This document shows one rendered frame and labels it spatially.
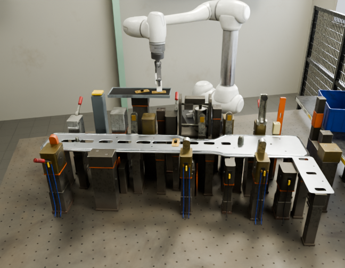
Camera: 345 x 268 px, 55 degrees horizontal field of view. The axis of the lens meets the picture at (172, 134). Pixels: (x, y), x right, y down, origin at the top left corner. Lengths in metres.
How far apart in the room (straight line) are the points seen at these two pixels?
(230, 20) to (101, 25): 2.59
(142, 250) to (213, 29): 3.71
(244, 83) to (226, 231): 3.75
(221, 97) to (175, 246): 1.15
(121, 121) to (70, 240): 0.67
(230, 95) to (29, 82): 3.10
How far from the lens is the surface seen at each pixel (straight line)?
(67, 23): 4.53
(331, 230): 1.80
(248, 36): 5.02
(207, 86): 2.41
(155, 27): 1.85
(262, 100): 1.85
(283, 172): 1.61
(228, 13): 2.20
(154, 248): 1.57
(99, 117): 2.09
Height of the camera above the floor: 1.83
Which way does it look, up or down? 27 degrees down
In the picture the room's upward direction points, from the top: 1 degrees counter-clockwise
